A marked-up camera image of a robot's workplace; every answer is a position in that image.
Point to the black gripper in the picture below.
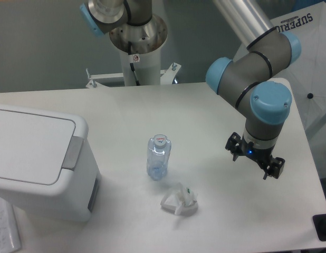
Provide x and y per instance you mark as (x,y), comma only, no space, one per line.
(237,146)

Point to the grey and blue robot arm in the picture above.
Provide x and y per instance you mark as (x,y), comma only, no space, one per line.
(245,84)

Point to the white lidded trash can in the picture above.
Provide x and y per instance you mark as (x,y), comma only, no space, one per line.
(47,166)

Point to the crumpled white paper packaging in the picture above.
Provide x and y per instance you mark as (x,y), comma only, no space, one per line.
(180,200)

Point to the black device at table edge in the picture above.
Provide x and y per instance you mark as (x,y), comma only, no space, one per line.
(320,226)

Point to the clear plastic water bottle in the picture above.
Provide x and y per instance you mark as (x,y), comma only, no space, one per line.
(158,153)

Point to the handwritten white paper sheet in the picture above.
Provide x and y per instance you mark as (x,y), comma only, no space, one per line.
(9,235)

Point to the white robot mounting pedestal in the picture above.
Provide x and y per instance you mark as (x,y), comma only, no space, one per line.
(139,48)

